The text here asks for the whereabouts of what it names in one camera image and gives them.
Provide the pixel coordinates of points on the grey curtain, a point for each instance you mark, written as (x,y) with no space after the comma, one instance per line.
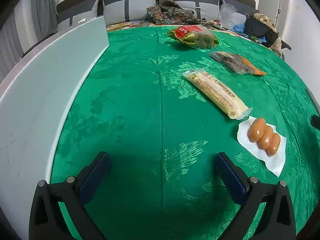
(29,23)

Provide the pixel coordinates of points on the grey pillow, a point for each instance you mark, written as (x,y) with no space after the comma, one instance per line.
(203,9)
(243,11)
(81,12)
(119,11)

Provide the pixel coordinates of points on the grey pillow far right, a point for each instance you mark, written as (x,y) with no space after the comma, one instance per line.
(243,11)

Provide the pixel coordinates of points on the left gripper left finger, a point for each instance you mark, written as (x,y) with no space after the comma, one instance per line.
(46,218)

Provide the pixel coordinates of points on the white storage box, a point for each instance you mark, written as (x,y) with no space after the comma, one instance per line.
(36,97)

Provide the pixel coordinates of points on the white door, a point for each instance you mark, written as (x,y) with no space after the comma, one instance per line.
(276,11)

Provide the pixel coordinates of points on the grey pillow centre right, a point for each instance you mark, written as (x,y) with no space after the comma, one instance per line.
(203,9)

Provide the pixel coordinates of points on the clear plastic bag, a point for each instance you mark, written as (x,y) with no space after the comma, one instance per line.
(225,15)

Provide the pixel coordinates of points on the white pack of eggs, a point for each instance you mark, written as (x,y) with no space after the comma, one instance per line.
(263,142)

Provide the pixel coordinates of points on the floral patterned cloth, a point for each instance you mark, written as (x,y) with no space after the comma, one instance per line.
(170,13)

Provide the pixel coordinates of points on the long yellow snack bar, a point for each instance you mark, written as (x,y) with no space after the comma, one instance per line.
(219,93)

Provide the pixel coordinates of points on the grey pillow far left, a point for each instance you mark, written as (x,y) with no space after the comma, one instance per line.
(81,12)

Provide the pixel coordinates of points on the pile of clothes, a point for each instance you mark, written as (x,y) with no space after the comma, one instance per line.
(260,29)

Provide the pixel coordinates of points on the red green nut bag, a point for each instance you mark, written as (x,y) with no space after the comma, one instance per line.
(194,36)

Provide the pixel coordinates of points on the dark snack orange-edged pouch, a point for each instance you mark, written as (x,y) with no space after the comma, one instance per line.
(237,63)

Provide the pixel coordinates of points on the green embroidered bedspread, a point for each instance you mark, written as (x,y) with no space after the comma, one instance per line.
(161,134)

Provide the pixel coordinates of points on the grey pillow centre left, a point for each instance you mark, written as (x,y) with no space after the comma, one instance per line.
(119,11)

